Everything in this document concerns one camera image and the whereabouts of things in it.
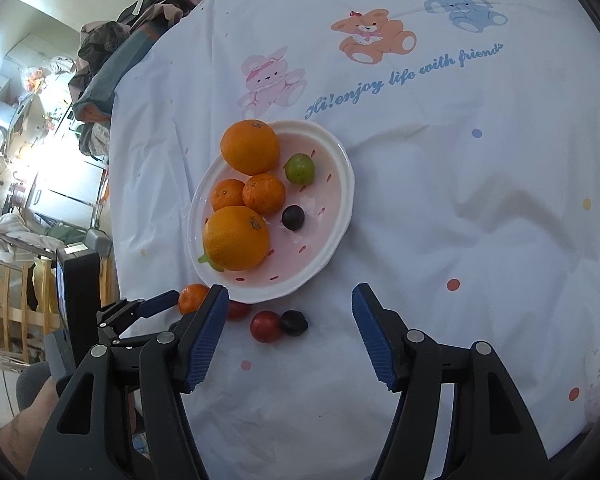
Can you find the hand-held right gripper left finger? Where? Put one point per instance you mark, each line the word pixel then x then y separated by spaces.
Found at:
pixel 207 340

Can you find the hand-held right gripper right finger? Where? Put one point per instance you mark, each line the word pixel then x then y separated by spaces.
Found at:
pixel 375 340

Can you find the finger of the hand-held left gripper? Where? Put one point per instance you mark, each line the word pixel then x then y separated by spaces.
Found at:
pixel 140 337
pixel 152 305

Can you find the small mandarin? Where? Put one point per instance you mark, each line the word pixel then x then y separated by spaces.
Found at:
pixel 194 298
pixel 227 195
pixel 263 193

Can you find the red plum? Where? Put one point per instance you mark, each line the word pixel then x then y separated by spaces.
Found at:
pixel 238 310
pixel 266 326

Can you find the dark purple plum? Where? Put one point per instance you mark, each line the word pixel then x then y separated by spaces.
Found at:
pixel 294 322
pixel 293 217

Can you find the large orange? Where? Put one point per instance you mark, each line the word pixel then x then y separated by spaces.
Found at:
pixel 236 237
pixel 250 146

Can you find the pink strawberry-pattern plate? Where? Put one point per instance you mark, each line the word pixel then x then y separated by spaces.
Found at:
pixel 325 210

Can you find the person's left forearm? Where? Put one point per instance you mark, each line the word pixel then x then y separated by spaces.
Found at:
pixel 27 425

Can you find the grey folding chair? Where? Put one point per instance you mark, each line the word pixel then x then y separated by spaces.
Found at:
pixel 99 239

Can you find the white cabinet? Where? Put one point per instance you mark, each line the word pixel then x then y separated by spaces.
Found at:
pixel 67 190

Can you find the grey-teal cushion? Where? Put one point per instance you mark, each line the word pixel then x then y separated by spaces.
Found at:
pixel 115 70

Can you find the pile of clothes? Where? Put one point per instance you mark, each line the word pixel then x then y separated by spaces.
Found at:
pixel 130 20

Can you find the wooden rail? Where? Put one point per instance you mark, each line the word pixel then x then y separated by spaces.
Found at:
pixel 10 305

